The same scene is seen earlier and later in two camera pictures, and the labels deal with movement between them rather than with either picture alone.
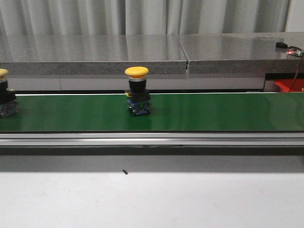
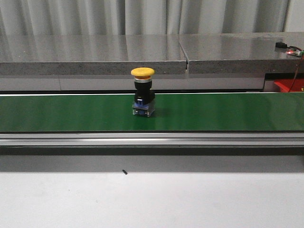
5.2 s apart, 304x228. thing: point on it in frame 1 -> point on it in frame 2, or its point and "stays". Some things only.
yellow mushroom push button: x=9 y=105 -> x=144 y=94
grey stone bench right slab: x=242 y=53 stays
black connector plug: x=281 y=44 stays
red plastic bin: x=286 y=84 stays
